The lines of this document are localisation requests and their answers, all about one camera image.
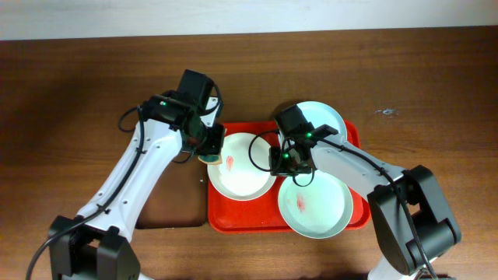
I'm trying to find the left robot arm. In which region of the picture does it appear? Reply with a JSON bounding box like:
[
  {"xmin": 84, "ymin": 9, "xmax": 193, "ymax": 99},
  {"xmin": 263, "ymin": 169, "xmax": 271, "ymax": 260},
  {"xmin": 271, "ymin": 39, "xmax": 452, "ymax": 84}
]
[{"xmin": 42, "ymin": 70, "xmax": 225, "ymax": 279}]

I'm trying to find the light blue plate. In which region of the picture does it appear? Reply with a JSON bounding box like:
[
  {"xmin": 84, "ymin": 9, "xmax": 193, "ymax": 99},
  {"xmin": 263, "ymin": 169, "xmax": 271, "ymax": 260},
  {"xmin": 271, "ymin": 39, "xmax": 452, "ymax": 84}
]
[{"xmin": 285, "ymin": 101, "xmax": 348, "ymax": 145}]

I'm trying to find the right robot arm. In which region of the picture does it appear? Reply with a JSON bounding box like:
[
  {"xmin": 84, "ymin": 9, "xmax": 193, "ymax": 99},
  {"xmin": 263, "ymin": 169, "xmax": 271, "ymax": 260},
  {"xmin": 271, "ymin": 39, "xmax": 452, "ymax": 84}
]
[{"xmin": 270, "ymin": 102, "xmax": 461, "ymax": 279}]

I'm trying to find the red plastic tray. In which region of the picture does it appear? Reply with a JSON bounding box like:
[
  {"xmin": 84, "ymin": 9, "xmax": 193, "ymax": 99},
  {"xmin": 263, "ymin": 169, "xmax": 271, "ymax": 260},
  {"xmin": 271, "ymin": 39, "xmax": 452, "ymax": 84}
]
[{"xmin": 207, "ymin": 121, "xmax": 371, "ymax": 234}]

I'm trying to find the white plate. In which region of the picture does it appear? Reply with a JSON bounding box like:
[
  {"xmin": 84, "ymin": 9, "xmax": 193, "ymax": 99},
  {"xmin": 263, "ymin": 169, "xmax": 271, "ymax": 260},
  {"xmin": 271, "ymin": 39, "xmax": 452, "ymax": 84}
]
[{"xmin": 207, "ymin": 132, "xmax": 276, "ymax": 201}]

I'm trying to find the green and yellow sponge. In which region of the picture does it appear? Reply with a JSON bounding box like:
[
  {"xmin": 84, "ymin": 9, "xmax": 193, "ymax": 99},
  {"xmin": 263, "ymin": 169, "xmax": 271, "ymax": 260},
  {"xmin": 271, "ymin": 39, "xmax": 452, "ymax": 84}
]
[{"xmin": 198, "ymin": 155, "xmax": 223, "ymax": 165}]

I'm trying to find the pale green plate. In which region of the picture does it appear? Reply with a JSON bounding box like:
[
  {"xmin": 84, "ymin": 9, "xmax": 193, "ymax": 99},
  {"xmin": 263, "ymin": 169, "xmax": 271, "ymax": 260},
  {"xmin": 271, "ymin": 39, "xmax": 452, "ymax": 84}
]
[{"xmin": 278, "ymin": 170, "xmax": 353, "ymax": 239}]

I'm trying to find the black rectangular tray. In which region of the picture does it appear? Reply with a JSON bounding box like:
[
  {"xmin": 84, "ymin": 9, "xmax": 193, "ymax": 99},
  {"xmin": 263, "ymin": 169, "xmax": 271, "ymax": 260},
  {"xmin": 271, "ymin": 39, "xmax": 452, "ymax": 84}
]
[{"xmin": 135, "ymin": 159, "xmax": 207, "ymax": 229}]

